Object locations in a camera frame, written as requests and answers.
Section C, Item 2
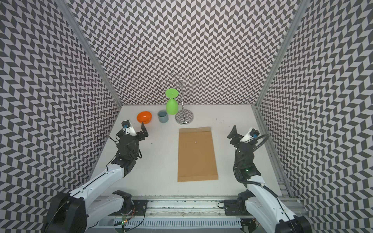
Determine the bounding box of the green plastic wine glass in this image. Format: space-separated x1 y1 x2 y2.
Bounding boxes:
165 88 179 115

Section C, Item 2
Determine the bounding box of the right black corrugated cable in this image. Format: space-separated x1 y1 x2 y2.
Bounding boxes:
250 133 270 153

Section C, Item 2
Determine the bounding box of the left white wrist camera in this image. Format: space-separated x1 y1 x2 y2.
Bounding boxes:
121 120 137 136

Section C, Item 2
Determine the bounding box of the grey-blue cup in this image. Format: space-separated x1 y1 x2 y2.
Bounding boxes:
157 110 169 123

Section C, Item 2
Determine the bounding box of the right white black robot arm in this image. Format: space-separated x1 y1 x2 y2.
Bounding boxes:
227 126 313 233

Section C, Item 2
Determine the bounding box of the aluminium front rail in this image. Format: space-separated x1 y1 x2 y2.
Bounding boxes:
65 196 307 219

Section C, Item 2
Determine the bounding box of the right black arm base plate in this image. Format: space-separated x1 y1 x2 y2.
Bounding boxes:
223 200 251 216

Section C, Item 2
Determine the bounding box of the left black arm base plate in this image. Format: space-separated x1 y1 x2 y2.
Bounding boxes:
110 199 149 216

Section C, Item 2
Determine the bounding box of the chrome cup holder stand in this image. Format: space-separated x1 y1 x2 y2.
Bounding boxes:
172 73 194 125

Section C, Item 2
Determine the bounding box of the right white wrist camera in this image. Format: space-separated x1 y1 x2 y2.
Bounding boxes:
240 127 260 143

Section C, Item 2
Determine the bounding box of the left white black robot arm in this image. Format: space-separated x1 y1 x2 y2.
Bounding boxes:
41 120 149 233

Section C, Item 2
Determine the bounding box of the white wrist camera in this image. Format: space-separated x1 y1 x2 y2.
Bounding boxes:
240 127 260 143
121 120 137 136

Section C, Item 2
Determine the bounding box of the orange plastic bowl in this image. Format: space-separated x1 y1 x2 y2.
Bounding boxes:
137 111 153 124

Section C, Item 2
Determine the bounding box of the brown kraft file bag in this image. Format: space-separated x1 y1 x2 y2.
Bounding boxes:
177 127 219 182

